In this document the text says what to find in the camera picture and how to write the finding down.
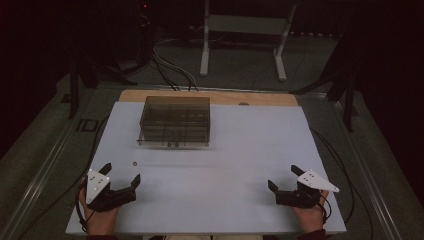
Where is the person's right hand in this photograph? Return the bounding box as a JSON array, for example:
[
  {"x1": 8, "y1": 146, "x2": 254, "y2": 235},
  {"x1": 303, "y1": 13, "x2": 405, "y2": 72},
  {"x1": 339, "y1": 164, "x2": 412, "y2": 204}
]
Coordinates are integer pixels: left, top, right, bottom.
[{"x1": 292, "y1": 189, "x2": 330, "y2": 234}]

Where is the person's left hand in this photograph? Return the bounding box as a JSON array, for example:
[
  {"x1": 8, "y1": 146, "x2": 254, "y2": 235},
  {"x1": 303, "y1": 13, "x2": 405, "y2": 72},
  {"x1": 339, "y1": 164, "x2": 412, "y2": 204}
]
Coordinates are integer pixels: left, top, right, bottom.
[{"x1": 78, "y1": 186, "x2": 122, "y2": 236}]

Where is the black tripod stand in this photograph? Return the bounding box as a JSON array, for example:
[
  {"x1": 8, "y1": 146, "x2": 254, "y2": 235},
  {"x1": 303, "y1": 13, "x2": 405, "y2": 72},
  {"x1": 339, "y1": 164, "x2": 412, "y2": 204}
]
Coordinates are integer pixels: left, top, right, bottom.
[
  {"x1": 289, "y1": 19, "x2": 371, "y2": 133},
  {"x1": 60, "y1": 0, "x2": 158, "y2": 120}
]

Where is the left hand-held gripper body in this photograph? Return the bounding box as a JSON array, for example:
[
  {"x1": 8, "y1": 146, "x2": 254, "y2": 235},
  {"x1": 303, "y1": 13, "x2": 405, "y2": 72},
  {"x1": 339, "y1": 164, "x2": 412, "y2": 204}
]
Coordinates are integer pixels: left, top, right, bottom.
[{"x1": 85, "y1": 169, "x2": 137, "y2": 213}]

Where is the black cable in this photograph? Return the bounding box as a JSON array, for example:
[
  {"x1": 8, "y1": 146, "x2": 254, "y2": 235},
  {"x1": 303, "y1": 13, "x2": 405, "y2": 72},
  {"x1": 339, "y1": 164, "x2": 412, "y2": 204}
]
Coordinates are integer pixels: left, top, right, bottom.
[
  {"x1": 309, "y1": 128, "x2": 374, "y2": 240},
  {"x1": 15, "y1": 114, "x2": 111, "y2": 240}
]

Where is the white table mat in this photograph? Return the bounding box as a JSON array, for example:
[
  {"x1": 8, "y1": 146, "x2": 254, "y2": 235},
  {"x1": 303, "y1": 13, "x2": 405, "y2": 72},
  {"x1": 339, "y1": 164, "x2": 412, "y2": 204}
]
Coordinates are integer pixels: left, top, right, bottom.
[{"x1": 65, "y1": 101, "x2": 347, "y2": 236}]

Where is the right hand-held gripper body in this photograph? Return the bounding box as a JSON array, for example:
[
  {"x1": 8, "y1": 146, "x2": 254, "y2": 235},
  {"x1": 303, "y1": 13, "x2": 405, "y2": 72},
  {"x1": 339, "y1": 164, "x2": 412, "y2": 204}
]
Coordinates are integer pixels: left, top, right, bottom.
[{"x1": 275, "y1": 169, "x2": 340, "y2": 210}]

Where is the smoky clear plastic organizer box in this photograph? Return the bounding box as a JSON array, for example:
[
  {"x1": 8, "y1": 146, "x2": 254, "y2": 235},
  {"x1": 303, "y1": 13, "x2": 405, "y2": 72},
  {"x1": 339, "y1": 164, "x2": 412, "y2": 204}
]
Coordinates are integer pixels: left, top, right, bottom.
[{"x1": 136, "y1": 95, "x2": 212, "y2": 148}]

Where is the bundle of floor cables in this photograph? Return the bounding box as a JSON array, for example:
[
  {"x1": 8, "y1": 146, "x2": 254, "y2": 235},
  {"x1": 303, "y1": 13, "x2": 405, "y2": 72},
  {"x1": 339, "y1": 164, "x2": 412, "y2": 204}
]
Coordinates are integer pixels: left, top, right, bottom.
[{"x1": 150, "y1": 36, "x2": 201, "y2": 92}]

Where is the white metal stand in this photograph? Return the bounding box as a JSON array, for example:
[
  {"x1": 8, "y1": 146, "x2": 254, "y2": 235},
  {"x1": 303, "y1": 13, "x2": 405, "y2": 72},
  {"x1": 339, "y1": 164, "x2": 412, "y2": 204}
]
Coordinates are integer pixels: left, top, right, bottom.
[{"x1": 199, "y1": 0, "x2": 298, "y2": 82}]

